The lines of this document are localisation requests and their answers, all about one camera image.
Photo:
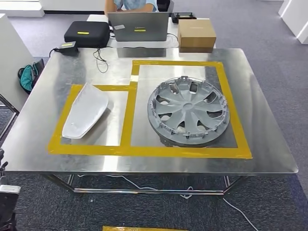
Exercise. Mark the teal and black bag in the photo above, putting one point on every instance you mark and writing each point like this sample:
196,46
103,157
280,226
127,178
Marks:
26,78

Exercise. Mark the white curved plastic part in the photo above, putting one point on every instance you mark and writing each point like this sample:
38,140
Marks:
84,111

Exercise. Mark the black power adapter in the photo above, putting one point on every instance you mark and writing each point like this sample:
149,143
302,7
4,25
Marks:
68,47

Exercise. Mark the stainless steel workbench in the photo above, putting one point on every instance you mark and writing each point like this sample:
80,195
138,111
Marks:
264,127

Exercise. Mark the white side panel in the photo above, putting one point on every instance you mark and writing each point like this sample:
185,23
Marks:
12,57

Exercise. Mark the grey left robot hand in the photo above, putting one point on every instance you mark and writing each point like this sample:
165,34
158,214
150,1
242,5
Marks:
1,159

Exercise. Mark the person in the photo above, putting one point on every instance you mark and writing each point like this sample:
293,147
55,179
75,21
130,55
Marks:
134,3

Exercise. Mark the black case yellow label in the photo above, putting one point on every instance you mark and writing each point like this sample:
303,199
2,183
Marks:
86,33

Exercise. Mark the grey laptop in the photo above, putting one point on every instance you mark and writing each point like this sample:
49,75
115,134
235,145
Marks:
138,27

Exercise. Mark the yellow tape outline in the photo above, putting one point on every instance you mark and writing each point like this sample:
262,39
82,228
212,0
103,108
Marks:
168,152

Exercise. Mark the grey plastic wheel cover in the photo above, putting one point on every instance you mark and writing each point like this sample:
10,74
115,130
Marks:
187,106

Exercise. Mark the brown cardboard box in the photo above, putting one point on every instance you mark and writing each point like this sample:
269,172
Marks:
195,33

